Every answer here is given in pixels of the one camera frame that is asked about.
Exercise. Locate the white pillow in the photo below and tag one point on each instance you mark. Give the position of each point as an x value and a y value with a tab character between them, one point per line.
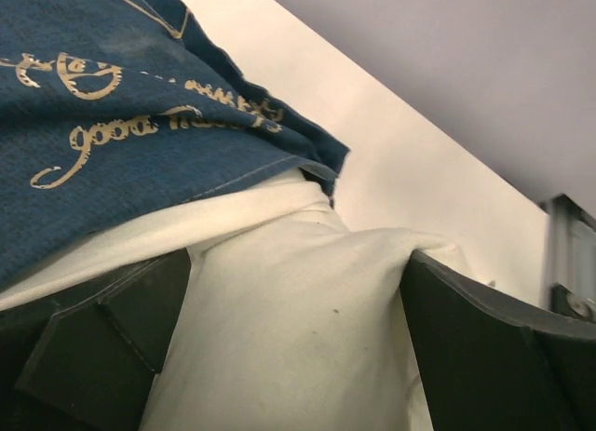
290	320

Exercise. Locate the aluminium frame rail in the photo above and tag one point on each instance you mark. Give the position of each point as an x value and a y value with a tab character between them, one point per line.
568	281

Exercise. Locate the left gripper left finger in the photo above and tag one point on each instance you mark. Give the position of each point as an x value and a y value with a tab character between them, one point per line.
85	358

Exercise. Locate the dark blue embroidered pillowcase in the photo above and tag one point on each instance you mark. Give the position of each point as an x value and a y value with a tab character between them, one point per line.
112	109

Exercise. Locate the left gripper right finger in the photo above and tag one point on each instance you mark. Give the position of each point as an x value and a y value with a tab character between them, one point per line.
489	361

